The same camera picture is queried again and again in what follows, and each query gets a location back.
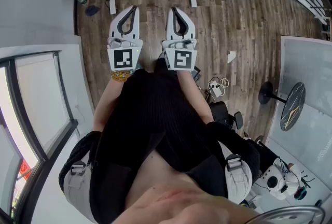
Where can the white power strip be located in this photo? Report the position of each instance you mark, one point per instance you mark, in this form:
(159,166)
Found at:
(217,90)

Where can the round black marble table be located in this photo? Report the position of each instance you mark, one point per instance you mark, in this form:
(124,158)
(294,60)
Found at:
(293,106)

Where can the red banner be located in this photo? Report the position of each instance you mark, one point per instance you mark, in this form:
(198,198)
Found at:
(25,169)

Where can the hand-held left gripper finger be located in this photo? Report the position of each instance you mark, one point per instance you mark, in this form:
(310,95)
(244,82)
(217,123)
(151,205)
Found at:
(114,27)
(136,28)

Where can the person's left forearm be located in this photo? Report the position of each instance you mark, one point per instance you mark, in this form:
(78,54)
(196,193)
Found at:
(106,103)

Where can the small multicoloured gadget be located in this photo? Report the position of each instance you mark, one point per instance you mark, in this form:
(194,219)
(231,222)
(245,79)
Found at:
(300,193)

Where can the white device with black lens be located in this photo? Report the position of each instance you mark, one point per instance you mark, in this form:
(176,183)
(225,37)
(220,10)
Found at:
(275,181)

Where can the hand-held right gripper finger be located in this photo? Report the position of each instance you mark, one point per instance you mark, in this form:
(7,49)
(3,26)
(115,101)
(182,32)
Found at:
(191,31)
(169,28)

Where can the person's neck and chin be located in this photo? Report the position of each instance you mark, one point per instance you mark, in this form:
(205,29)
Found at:
(168,199)

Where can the person's black knit top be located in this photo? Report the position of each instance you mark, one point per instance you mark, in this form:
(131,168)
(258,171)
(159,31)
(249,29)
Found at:
(155,114)

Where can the silver metal rim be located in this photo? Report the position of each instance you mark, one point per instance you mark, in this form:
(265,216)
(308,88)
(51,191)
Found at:
(285,213)

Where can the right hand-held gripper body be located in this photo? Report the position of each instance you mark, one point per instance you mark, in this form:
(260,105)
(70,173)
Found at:
(181,59)

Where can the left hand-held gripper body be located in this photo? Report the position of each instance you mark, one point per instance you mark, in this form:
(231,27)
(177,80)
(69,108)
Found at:
(124,59)

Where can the person's right forearm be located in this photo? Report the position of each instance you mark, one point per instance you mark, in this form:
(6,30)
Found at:
(197,98)

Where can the dark blue cloth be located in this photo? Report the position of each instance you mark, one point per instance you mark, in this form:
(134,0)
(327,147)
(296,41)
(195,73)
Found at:
(91,11)

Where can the black window frame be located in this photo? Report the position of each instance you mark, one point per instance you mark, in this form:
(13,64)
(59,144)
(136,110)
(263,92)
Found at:
(33,127)

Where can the white stair railing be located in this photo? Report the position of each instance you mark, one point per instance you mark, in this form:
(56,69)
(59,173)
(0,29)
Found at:
(311,0)

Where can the white paper sheet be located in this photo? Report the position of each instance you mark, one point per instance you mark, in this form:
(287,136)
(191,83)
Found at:
(231,57)

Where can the black office chair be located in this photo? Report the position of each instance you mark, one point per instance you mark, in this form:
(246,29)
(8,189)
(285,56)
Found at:
(220,111)

